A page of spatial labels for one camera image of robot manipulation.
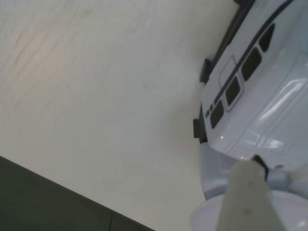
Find gray circular toy track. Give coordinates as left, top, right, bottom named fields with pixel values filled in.
left=193, top=0, right=256, bottom=145

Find white Shinkansen toy locomotive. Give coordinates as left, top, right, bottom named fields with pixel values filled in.
left=201, top=0, right=308, bottom=174

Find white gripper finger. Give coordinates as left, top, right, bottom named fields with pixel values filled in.
left=218, top=155, right=293, bottom=231

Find white round plate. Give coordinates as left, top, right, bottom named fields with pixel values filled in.
left=190, top=187, right=308, bottom=231

